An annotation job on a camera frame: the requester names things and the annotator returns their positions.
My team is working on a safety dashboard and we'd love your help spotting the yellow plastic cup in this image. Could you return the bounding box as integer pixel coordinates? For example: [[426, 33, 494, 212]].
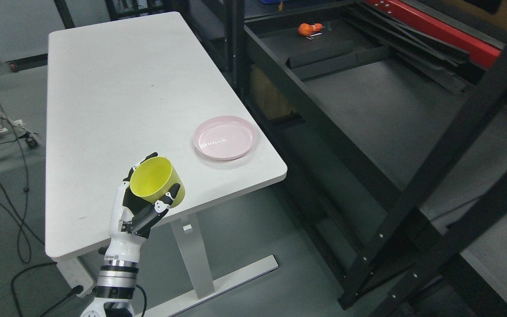
[[129, 157, 186, 207]]

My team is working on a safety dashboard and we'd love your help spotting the orange toy object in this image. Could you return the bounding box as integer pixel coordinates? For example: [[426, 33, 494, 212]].
[[297, 23, 323, 37]]

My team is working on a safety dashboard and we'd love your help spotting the white table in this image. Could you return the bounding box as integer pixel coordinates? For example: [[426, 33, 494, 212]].
[[45, 12, 287, 317]]

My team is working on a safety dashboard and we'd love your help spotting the pink plastic plate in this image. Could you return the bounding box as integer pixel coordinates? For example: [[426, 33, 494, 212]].
[[193, 116, 257, 161]]

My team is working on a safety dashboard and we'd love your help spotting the dark metal shelf rack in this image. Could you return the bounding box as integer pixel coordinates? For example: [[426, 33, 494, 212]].
[[179, 0, 507, 317]]

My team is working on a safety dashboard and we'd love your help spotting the red metal beam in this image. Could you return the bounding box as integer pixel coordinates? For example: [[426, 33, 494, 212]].
[[365, 0, 507, 70]]

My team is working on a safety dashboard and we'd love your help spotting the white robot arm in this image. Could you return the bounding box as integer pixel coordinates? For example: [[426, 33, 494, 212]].
[[81, 259, 139, 317]]

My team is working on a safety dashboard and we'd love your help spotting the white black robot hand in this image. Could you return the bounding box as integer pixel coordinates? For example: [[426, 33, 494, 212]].
[[104, 152, 180, 263]]

